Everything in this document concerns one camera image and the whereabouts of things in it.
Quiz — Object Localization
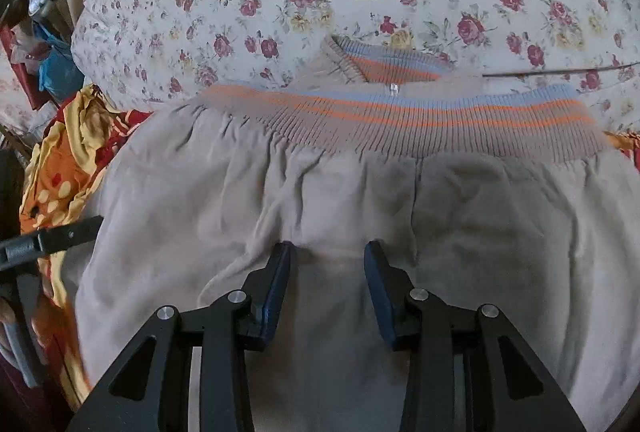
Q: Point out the beige zip jacket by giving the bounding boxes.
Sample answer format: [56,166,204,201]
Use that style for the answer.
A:
[70,38,639,431]

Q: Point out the orange yellow red bedsheet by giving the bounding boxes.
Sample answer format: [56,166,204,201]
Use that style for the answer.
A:
[20,85,150,410]

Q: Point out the blue plastic bag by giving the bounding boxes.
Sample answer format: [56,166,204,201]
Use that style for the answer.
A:
[32,22,84,104]

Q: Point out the floral quilt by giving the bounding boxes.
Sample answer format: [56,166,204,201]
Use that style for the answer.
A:
[72,0,639,131]

